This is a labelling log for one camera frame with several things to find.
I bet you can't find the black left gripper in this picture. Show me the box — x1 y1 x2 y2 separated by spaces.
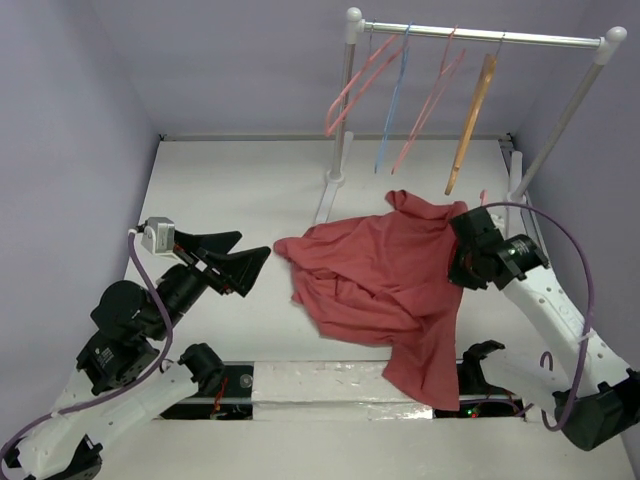
151 228 275 337

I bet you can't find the red t shirt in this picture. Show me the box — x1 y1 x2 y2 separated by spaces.
274 190 468 411

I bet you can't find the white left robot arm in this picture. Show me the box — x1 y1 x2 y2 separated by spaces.
1 219 271 479

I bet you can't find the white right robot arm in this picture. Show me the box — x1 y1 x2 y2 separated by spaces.
449 207 639 451

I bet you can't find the orange wooden hanger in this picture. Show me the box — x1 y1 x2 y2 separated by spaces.
444 43 502 195

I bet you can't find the pink hanger far left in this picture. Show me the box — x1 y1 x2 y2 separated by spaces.
324 35 402 137

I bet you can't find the white metal clothes rack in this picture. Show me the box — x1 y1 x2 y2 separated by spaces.
313 7 627 232

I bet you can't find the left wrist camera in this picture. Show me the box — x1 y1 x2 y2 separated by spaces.
131 217 176 257

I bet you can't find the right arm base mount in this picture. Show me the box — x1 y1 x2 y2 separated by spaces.
433 362 525 419

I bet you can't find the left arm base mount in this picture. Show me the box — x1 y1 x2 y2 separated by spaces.
160 363 254 421

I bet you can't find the thin pink wire hanger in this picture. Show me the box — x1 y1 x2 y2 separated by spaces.
391 25 466 175

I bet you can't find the blue wire hanger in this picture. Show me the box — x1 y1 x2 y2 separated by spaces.
374 23 412 174

